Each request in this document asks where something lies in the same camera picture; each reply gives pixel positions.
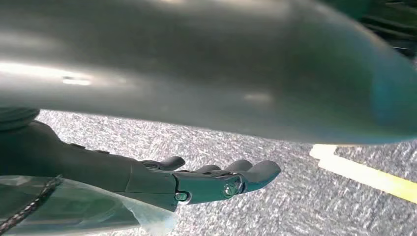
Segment braided grey cord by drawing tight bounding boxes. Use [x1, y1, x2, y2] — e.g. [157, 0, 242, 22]
[0, 176, 63, 235]

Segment yellow tape square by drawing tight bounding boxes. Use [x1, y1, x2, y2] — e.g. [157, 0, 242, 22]
[309, 144, 417, 204]

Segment clear plastic film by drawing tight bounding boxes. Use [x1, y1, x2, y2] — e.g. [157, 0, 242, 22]
[0, 175, 179, 236]

